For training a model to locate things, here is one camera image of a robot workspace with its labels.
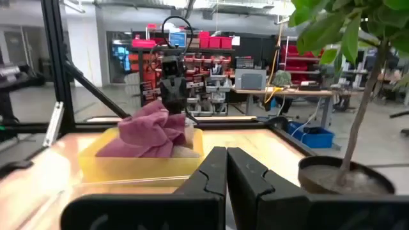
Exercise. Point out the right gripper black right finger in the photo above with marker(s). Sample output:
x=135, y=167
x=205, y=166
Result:
x=271, y=207

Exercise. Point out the shelf with red bins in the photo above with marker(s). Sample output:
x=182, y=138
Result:
x=211, y=64

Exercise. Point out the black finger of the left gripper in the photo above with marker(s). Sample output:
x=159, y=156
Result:
x=171, y=108
x=180, y=108

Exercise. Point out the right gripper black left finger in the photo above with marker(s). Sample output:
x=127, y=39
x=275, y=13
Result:
x=191, y=211

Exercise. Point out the black metal rig frame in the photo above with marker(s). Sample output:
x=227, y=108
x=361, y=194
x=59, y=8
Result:
x=57, y=64

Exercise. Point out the maroon baseball cap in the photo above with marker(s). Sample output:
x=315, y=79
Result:
x=147, y=131

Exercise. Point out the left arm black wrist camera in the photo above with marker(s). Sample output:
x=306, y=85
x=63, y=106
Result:
x=173, y=67

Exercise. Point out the potted green plant black pot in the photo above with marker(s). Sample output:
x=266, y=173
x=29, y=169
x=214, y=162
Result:
x=348, y=177

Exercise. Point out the blue plastic floor bin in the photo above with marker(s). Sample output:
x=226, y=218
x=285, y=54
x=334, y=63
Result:
x=311, y=139

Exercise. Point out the translucent yellow plastic bin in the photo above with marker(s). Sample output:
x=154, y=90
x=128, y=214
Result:
x=134, y=167

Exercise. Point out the silver aluminium bar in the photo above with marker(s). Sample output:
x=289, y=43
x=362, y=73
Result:
x=53, y=124

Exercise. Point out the grey box device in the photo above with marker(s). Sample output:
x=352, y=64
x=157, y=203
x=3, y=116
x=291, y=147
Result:
x=250, y=80

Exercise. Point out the wooden top work desk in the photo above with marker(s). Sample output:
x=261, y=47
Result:
x=297, y=93

